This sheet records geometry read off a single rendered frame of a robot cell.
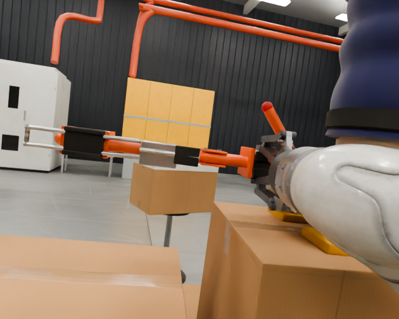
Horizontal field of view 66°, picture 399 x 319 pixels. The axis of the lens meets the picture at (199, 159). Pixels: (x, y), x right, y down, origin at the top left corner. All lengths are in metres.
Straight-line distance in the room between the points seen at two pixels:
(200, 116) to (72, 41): 5.45
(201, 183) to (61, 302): 2.02
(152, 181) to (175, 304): 1.75
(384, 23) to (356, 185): 0.47
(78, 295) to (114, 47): 10.92
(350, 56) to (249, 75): 11.31
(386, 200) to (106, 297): 0.48
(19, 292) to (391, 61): 0.78
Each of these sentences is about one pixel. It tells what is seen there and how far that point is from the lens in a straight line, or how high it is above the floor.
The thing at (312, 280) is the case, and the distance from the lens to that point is 0.51.
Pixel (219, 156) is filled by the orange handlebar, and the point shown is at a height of 1.21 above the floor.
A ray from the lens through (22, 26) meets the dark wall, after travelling 11.93.
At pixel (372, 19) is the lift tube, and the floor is 1.51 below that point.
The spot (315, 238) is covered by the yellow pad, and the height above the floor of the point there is 1.09.
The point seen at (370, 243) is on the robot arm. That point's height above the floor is 1.18.
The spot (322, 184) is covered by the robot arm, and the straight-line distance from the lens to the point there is 0.31.
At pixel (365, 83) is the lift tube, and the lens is 0.68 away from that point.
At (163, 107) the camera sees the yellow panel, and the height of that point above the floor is 1.88.
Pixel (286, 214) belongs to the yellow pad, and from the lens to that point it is 0.74.
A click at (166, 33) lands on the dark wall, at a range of 11.57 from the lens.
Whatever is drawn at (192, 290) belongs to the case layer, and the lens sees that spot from 1.52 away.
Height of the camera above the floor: 1.24
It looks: 4 degrees down
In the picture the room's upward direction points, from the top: 7 degrees clockwise
